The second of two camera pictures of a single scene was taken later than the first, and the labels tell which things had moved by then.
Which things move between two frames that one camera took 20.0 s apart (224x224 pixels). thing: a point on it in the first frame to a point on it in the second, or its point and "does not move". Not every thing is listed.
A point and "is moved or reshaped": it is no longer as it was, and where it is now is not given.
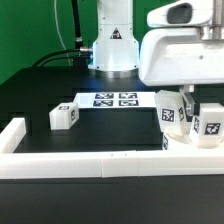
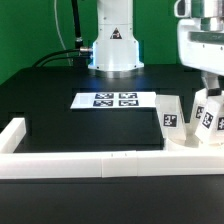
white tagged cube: [64, 115] to [207, 128]
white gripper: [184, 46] to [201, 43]
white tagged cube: [172, 112] is moved or reshaped
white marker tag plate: [136, 99] does not move
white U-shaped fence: [99, 164] does not move
